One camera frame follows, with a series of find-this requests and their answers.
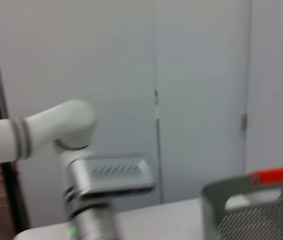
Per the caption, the white door latch strip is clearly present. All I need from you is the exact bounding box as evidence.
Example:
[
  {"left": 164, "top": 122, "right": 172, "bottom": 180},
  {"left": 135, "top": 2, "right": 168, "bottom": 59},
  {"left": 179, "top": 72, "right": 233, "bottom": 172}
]
[{"left": 153, "top": 86, "right": 161, "bottom": 121}]

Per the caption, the orange bin handle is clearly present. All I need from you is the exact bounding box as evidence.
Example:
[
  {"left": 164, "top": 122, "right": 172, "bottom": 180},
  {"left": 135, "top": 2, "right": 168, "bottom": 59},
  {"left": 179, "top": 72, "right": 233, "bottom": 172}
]
[{"left": 248, "top": 165, "right": 283, "bottom": 186}]

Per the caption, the grey perforated storage bin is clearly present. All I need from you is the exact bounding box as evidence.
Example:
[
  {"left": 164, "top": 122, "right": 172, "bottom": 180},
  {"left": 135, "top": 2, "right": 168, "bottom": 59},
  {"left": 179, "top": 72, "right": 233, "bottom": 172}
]
[{"left": 200, "top": 174, "right": 283, "bottom": 240}]

